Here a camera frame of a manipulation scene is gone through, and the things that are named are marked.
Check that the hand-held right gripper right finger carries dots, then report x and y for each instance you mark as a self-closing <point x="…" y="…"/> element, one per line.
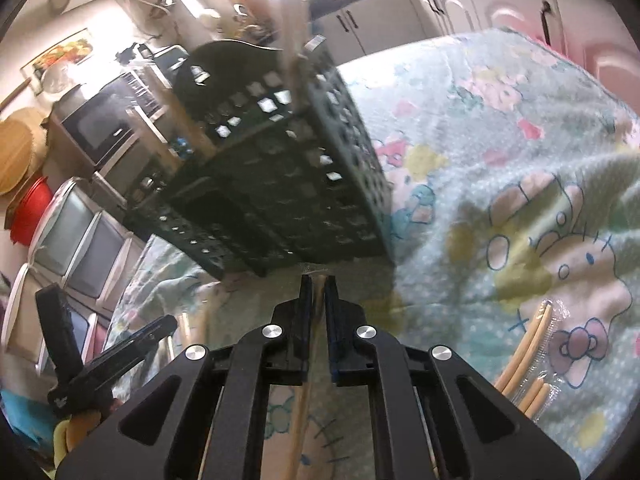
<point x="390" y="375"/>

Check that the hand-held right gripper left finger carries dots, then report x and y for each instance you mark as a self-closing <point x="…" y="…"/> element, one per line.
<point x="240" y="375"/>

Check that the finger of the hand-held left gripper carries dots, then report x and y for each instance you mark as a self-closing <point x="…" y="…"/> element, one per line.
<point x="135" y="342"/>

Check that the single chopstick pair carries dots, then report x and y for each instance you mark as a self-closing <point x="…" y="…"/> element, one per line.
<point x="300" y="430"/>

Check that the green plastic utensil basket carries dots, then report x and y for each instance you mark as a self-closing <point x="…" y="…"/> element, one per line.
<point x="280" y="180"/>

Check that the white plastic drawer unit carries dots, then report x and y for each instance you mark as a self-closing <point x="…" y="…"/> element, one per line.
<point x="75" y="240"/>

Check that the red plastic basin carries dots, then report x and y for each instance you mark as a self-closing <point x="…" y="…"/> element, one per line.
<point x="30" y="210"/>

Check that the metal rack shelf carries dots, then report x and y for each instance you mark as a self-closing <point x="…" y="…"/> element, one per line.
<point x="135" y="170"/>

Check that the round bamboo tray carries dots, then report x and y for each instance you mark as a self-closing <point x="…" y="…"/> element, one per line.
<point x="20" y="150"/>

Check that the black microwave oven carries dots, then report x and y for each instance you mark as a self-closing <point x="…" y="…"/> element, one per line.
<point x="100" y="120"/>

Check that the wooden rolling pin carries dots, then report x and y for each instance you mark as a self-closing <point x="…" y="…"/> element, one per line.
<point x="12" y="97"/>

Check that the white round plastic cover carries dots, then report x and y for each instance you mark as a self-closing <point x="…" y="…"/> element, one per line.
<point x="60" y="77"/>

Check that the grey plastic container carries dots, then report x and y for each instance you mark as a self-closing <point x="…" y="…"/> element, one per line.
<point x="170" y="60"/>

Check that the white lower cabinets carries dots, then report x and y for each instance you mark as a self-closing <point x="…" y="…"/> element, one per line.
<point x="450" y="15"/>

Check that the fruit wall poster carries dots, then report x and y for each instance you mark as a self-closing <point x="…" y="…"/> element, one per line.
<point x="57" y="52"/>

